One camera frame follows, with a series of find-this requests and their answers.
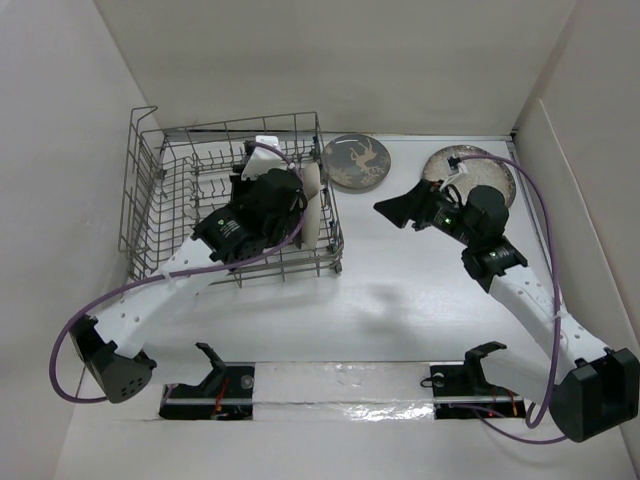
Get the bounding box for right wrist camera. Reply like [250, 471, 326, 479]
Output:
[443, 156, 469, 187]

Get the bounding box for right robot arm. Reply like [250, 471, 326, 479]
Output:
[374, 180, 639, 443]

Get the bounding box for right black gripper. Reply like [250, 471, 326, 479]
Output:
[372, 179, 478, 248]

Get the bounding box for grey plate with deer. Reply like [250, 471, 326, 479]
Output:
[322, 134, 391, 191]

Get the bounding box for cream three-section divided plate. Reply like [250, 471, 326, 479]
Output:
[300, 163, 322, 249]

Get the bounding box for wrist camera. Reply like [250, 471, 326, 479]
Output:
[443, 156, 469, 187]
[241, 135, 286, 181]

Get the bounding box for speckled beige round plate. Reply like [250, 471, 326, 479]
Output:
[422, 145, 516, 208]

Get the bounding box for grey wire dish rack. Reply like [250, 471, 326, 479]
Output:
[118, 107, 324, 281]

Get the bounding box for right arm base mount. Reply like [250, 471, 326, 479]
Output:
[420, 341, 526, 420]

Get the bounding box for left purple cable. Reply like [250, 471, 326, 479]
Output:
[49, 142, 309, 404]

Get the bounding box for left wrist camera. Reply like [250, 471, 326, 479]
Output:
[241, 135, 286, 181]

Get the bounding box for metal rail bar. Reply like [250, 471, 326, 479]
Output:
[166, 390, 523, 405]

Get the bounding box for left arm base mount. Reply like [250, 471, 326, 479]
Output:
[158, 342, 255, 421]

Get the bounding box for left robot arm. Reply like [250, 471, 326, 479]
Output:
[69, 167, 321, 404]

